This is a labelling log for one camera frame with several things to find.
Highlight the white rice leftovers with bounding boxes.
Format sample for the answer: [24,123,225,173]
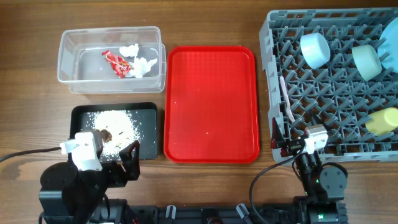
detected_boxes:
[80,110,142,161]

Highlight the brown food piece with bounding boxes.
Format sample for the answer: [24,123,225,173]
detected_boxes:
[95,129,112,143]

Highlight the white plastic fork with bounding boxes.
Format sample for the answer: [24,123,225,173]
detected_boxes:
[279,77,295,123]

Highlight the red snack wrapper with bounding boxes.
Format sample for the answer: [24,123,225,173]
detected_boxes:
[101,50,131,78]

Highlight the white napkin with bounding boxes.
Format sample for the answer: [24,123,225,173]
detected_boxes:
[119,44,158,78]

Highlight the yellow plastic cup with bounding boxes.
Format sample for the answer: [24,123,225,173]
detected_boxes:
[365,108,398,136]

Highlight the light blue rice bowl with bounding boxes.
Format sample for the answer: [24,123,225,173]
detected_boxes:
[300,33,331,69]

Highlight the mint green bowl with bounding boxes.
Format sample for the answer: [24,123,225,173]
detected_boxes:
[352,45,382,81]

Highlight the light blue plate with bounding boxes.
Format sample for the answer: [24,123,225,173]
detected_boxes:
[377,18,397,73]

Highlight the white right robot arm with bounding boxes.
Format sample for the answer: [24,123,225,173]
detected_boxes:
[271,118,348,223]

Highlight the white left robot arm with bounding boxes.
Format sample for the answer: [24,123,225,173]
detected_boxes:
[38,141,140,223]

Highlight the black food waste tray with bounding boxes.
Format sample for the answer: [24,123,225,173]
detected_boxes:
[70,102,158,160]

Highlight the grey dishwasher rack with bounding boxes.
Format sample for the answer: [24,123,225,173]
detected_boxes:
[259,8,397,162]

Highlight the clear plastic waste bin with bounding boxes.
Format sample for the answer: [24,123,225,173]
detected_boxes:
[57,26,166,94]

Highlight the red serving tray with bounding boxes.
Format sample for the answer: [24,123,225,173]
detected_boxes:
[164,46,260,164]

